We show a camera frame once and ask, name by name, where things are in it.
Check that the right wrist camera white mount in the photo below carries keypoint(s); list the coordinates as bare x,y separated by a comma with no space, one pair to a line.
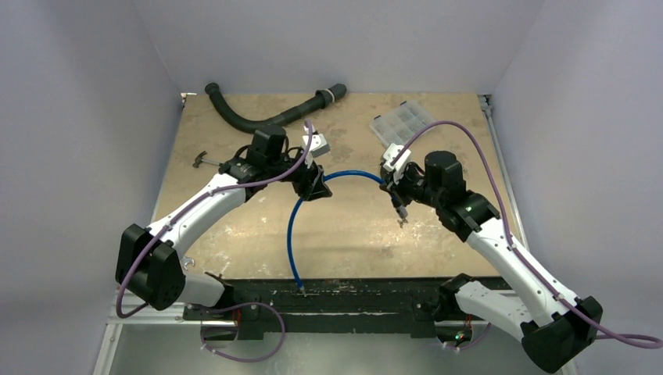
394,162

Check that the silver open-end wrench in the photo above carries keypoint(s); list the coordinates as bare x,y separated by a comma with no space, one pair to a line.
187,263

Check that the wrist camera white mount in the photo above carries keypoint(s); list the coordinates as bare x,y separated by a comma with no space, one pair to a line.
318,147
394,162

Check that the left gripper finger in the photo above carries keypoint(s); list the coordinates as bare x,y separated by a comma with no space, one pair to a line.
306,190
319,188

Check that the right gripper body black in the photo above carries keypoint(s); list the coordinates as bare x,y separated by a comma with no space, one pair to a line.
395,189

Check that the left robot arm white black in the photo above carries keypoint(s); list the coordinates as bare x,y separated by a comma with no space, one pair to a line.
150,260

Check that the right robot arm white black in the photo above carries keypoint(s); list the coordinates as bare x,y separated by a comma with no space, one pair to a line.
542,313

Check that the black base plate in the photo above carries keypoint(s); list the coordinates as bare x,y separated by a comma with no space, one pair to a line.
416,306

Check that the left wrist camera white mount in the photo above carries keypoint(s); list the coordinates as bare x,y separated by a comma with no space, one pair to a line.
318,147

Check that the black claw hammer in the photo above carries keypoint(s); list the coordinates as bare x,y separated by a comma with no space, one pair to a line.
202,159

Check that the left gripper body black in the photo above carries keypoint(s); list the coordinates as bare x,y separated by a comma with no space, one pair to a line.
302,172

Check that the clear plastic organizer box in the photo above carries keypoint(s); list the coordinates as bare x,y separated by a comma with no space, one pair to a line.
400,124

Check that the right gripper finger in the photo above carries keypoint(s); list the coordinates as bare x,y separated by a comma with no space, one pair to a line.
400,203
389,186

